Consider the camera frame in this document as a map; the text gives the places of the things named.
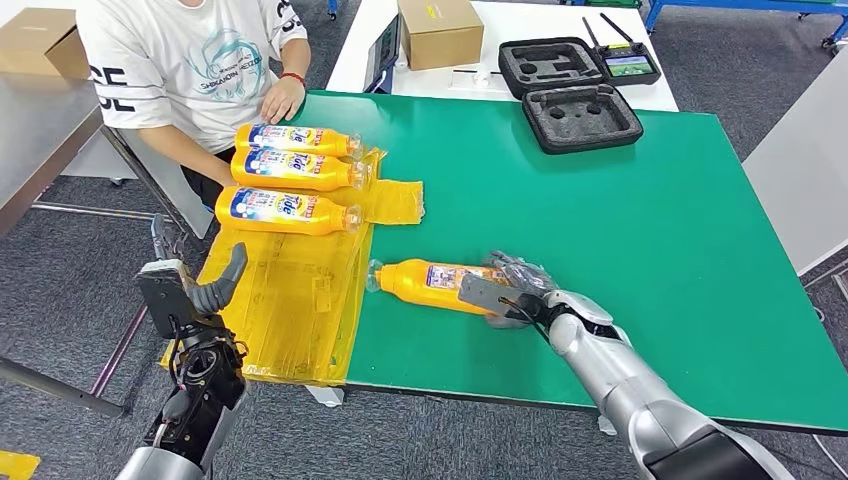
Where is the person's left hand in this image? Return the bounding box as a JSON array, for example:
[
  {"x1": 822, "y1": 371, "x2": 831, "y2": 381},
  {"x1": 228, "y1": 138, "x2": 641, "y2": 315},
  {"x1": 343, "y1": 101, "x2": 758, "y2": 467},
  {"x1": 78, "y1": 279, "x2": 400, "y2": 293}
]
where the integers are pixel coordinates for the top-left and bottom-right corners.
[{"x1": 258, "y1": 76, "x2": 307, "y2": 126}]

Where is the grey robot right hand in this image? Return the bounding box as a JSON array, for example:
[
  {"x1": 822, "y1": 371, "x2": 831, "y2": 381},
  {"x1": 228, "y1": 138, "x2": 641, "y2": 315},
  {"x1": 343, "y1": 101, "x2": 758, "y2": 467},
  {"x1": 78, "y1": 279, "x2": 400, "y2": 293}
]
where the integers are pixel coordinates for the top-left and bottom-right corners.
[{"x1": 483, "y1": 250, "x2": 562, "y2": 331}]

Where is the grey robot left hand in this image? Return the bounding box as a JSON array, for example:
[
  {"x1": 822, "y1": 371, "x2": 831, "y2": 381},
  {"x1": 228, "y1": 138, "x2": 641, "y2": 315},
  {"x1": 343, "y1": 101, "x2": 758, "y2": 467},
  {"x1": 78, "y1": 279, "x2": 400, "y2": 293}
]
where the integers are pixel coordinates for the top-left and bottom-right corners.
[{"x1": 149, "y1": 213, "x2": 250, "y2": 317}]

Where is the orange detergent bottle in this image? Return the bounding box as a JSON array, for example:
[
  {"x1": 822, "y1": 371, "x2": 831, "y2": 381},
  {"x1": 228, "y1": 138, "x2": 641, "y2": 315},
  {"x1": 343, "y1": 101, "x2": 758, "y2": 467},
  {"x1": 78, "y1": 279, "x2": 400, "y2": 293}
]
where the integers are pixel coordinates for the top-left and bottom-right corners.
[
  {"x1": 234, "y1": 122, "x2": 365, "y2": 160},
  {"x1": 213, "y1": 186, "x2": 365, "y2": 238},
  {"x1": 229, "y1": 146, "x2": 370, "y2": 193},
  {"x1": 365, "y1": 257, "x2": 518, "y2": 318}
]

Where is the yellow plastic sheet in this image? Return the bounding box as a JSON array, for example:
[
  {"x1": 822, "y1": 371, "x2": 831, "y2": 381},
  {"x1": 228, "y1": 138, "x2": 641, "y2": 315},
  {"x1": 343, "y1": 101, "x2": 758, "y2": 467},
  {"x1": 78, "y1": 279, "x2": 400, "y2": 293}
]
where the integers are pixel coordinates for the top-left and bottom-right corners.
[{"x1": 160, "y1": 146, "x2": 426, "y2": 388}]

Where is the dark tablet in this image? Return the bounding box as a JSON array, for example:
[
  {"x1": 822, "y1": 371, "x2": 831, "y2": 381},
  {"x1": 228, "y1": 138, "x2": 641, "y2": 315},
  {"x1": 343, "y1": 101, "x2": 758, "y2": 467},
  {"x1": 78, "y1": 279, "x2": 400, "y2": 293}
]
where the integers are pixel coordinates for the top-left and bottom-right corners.
[{"x1": 361, "y1": 13, "x2": 403, "y2": 95}]

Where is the person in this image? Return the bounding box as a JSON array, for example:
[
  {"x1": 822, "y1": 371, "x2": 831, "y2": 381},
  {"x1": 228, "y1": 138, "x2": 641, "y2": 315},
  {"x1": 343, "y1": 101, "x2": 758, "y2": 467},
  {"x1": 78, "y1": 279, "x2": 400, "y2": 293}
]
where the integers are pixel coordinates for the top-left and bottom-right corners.
[{"x1": 74, "y1": 0, "x2": 313, "y2": 212}]

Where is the black foam-lined case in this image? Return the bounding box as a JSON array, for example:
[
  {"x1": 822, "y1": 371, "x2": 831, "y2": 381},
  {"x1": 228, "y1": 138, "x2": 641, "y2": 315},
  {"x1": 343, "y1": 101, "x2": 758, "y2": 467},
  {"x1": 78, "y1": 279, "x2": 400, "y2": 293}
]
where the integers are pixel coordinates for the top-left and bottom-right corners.
[{"x1": 496, "y1": 36, "x2": 646, "y2": 157}]

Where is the cardboard box with yellow label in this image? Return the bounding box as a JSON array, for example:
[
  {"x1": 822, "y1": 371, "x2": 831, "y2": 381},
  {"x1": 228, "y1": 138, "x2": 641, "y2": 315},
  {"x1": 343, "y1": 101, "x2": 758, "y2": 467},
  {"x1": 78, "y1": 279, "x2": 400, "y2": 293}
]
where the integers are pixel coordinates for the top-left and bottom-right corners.
[{"x1": 396, "y1": 0, "x2": 486, "y2": 72}]

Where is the steel table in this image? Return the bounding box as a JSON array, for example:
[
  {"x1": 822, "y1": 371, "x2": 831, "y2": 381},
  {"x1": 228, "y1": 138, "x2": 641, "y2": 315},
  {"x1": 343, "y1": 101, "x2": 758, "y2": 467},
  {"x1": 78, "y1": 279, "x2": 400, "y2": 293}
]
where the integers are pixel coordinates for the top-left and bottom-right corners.
[{"x1": 0, "y1": 71, "x2": 208, "y2": 420}]

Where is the black remote controller with screen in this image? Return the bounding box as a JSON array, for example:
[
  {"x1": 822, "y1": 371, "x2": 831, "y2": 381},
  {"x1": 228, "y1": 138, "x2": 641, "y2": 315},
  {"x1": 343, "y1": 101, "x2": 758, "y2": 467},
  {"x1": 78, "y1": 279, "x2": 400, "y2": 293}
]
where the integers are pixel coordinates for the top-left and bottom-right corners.
[{"x1": 580, "y1": 12, "x2": 663, "y2": 88}]

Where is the plain cardboard box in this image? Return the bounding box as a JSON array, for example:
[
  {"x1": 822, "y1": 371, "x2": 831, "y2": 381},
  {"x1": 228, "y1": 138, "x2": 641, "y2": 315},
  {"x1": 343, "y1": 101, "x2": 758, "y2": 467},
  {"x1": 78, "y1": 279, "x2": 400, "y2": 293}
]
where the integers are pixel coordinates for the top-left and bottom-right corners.
[{"x1": 0, "y1": 7, "x2": 91, "y2": 81}]

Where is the pale grey table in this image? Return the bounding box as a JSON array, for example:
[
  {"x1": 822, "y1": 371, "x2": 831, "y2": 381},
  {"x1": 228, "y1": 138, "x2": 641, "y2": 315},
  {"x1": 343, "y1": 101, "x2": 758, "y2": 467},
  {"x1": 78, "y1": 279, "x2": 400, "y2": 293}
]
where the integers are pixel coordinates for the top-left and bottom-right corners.
[{"x1": 741, "y1": 49, "x2": 848, "y2": 277}]

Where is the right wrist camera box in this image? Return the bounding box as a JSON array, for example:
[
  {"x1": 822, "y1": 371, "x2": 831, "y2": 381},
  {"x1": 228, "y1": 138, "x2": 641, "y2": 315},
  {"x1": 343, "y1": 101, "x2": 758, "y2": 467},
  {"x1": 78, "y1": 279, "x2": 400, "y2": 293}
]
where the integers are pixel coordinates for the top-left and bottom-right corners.
[{"x1": 457, "y1": 272, "x2": 533, "y2": 321}]

